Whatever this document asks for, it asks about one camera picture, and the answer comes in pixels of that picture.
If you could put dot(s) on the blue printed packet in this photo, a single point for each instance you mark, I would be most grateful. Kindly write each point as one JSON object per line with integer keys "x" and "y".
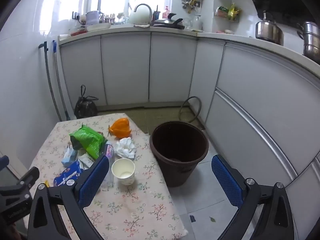
{"x": 67, "y": 173}

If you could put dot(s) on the white paper cup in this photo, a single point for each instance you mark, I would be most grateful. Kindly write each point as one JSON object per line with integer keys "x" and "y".
{"x": 127, "y": 177}

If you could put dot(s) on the lilac jug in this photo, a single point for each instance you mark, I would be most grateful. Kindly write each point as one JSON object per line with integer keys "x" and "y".
{"x": 92, "y": 17}

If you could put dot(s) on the table with floral cloth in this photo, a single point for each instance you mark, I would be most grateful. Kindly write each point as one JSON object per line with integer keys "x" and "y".
{"x": 130, "y": 205}

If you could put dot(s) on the white kettle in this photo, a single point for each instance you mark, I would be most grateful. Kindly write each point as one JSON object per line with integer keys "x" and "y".
{"x": 138, "y": 17}

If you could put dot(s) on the white tray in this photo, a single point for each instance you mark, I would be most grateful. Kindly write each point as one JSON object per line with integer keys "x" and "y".
{"x": 97, "y": 26}

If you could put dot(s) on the wall shelf with packets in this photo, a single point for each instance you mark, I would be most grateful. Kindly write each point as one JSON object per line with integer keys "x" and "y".
{"x": 222, "y": 12}

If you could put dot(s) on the large white tissue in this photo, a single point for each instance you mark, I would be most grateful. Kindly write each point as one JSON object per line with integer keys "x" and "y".
{"x": 126, "y": 148}

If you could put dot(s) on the bowl with red food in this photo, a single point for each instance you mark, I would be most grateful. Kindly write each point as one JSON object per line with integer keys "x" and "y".
{"x": 78, "y": 31}

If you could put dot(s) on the orange plastic bag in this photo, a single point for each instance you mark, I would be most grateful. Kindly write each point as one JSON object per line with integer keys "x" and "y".
{"x": 121, "y": 127}

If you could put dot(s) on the pink soap bottle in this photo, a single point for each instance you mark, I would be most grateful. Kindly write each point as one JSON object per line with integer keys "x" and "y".
{"x": 166, "y": 13}

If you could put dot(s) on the black garbage bag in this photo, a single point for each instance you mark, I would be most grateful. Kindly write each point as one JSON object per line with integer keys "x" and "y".
{"x": 85, "y": 107}

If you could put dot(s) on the white wrapper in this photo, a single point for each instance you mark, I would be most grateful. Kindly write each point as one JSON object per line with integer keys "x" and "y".
{"x": 86, "y": 160}

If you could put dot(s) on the water heater pipes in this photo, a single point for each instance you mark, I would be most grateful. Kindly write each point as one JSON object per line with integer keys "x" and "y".
{"x": 191, "y": 1}

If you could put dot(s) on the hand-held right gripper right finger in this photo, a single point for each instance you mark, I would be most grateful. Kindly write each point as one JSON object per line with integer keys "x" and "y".
{"x": 226, "y": 182}

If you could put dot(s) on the light blue tissue pack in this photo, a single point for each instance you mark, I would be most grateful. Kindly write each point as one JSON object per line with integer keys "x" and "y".
{"x": 68, "y": 158}

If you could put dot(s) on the steel gooseneck faucet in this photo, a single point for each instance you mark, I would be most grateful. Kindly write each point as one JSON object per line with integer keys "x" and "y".
{"x": 143, "y": 4}

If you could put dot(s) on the brown plastic bucket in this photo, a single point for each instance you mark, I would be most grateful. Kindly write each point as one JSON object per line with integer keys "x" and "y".
{"x": 180, "y": 170}

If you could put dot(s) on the dark bottle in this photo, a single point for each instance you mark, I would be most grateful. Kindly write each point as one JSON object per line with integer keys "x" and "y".
{"x": 156, "y": 13}

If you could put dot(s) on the dark scrap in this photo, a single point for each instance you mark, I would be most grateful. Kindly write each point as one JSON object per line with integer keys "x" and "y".
{"x": 192, "y": 218}

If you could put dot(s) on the white kitchen cabinet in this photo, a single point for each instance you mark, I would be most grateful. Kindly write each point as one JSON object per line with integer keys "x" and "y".
{"x": 125, "y": 67}

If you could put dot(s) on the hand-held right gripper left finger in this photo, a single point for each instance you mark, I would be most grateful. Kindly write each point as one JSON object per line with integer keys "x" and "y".
{"x": 95, "y": 180}

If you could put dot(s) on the wall socket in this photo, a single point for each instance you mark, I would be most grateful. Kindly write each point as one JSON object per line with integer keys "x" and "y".
{"x": 75, "y": 15}

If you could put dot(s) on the black frying pan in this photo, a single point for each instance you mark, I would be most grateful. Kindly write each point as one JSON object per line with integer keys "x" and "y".
{"x": 165, "y": 22}

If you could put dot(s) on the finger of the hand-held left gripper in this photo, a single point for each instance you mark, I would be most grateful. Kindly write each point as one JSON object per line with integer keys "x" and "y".
{"x": 29, "y": 176}
{"x": 3, "y": 162}

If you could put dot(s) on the black range hood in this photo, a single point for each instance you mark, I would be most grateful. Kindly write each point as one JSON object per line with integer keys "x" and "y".
{"x": 287, "y": 0}

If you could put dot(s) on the green wet wipe packet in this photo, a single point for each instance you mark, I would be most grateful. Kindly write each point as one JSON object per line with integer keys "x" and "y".
{"x": 90, "y": 140}

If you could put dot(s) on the stacked steel pots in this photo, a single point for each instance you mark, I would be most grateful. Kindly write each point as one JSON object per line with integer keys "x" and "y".
{"x": 311, "y": 37}

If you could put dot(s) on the small green leaf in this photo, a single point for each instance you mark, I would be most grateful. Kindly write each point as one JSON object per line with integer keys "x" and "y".
{"x": 212, "y": 219}

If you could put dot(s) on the glass jar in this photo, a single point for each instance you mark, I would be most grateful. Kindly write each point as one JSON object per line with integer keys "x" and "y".
{"x": 197, "y": 22}

